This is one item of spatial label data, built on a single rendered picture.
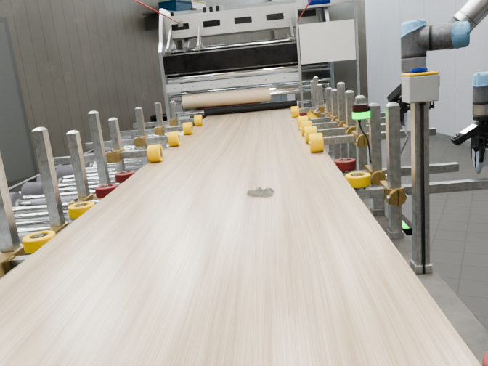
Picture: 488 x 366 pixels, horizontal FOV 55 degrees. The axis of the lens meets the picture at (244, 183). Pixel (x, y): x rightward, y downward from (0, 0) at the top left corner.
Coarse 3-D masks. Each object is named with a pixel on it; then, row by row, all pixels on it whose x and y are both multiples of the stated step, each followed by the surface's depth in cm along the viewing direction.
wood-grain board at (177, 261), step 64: (256, 128) 303; (128, 192) 160; (192, 192) 151; (320, 192) 136; (64, 256) 105; (128, 256) 101; (192, 256) 98; (256, 256) 94; (320, 256) 91; (384, 256) 88; (0, 320) 78; (64, 320) 76; (128, 320) 74; (192, 320) 72; (256, 320) 70; (320, 320) 68; (384, 320) 67; (448, 320) 65
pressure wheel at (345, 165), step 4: (336, 160) 175; (340, 160) 176; (344, 160) 174; (348, 160) 175; (352, 160) 173; (336, 164) 174; (340, 164) 173; (344, 164) 172; (348, 164) 172; (352, 164) 172; (340, 168) 173; (344, 168) 172; (348, 168) 172; (352, 168) 173; (344, 172) 175
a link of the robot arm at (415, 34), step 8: (408, 24) 140; (416, 24) 140; (424, 24) 140; (408, 32) 141; (416, 32) 140; (424, 32) 139; (408, 40) 141; (416, 40) 140; (424, 40) 140; (408, 48) 142; (416, 48) 141; (424, 48) 141; (408, 56) 143; (416, 56) 142; (424, 56) 142
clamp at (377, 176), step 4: (368, 168) 174; (368, 172) 173; (372, 172) 169; (376, 172) 168; (380, 172) 167; (384, 172) 169; (372, 176) 168; (376, 176) 168; (380, 176) 168; (384, 176) 168; (372, 180) 168; (376, 180) 168; (380, 180) 168; (384, 180) 168; (376, 184) 169
